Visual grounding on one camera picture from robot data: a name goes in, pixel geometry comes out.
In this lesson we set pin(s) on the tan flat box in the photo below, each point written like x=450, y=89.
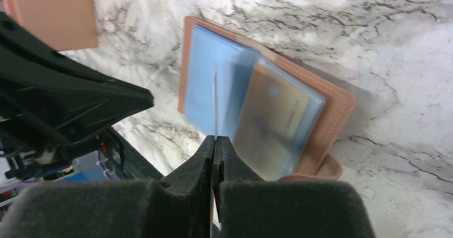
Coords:
x=61, y=24

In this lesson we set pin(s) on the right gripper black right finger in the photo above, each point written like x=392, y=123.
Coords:
x=248, y=206

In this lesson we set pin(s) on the gold credit card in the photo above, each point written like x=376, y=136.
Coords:
x=270, y=117

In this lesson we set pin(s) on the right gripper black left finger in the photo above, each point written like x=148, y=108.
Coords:
x=178, y=205

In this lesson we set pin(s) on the tan leather card holder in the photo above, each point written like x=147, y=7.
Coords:
x=328, y=108

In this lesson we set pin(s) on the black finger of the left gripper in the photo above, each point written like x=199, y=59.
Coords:
x=46, y=96

